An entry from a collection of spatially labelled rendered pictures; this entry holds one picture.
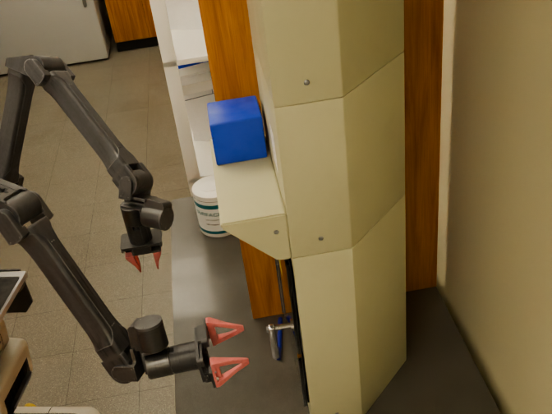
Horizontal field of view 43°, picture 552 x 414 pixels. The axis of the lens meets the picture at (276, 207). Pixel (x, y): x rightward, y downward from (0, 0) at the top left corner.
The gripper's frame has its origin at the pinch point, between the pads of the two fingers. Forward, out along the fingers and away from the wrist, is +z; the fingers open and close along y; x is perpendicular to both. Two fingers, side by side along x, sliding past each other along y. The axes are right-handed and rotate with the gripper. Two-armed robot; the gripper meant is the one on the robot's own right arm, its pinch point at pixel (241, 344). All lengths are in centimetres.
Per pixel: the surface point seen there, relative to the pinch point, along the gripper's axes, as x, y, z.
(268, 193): -33.9, 1.0, 11.3
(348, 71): -57, -5, 27
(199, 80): -10, 118, 0
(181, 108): -5, 110, -8
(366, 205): -29.1, -2.5, 28.2
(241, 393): 22.4, 7.8, -3.4
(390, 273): -7.3, 3.3, 32.8
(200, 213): 13, 72, -7
